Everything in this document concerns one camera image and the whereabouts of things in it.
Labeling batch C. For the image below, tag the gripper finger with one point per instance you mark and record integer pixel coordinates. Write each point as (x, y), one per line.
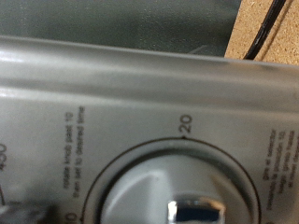
(21, 214)

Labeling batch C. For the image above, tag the silver oven knob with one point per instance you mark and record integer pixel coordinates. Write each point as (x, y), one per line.
(149, 193)

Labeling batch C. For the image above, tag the silver toaster oven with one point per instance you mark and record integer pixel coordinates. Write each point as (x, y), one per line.
(124, 77)

